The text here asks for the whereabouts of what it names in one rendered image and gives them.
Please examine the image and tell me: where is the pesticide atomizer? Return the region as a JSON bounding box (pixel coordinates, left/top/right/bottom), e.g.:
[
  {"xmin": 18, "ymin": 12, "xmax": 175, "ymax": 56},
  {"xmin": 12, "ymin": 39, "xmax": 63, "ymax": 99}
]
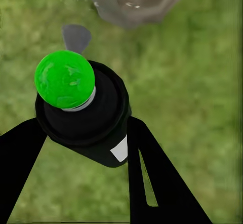
[{"xmin": 35, "ymin": 24, "xmax": 133, "ymax": 168}]

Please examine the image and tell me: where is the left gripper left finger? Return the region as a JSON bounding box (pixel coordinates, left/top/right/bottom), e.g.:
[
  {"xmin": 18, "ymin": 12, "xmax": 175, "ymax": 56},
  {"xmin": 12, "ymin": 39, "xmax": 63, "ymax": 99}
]
[{"xmin": 0, "ymin": 118, "xmax": 48, "ymax": 224}]

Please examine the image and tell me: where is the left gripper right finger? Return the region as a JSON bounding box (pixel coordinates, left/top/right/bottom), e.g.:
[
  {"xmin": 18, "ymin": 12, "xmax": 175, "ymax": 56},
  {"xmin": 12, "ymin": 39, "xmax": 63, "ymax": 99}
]
[{"xmin": 127, "ymin": 116, "xmax": 212, "ymax": 224}]

